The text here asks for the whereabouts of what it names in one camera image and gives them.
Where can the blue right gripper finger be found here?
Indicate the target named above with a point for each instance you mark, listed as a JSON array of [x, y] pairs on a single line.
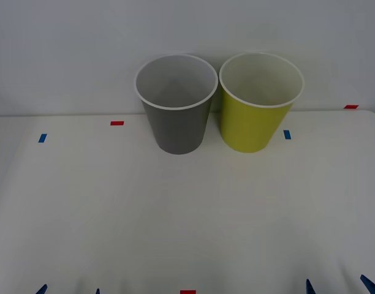
[[371, 284], [310, 288]]

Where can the yellow-green plastic bin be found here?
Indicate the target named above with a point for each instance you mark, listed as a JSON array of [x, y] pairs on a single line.
[[252, 122]]

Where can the grey plastic bin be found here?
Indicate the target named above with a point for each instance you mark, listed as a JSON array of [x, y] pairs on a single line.
[[178, 122]]

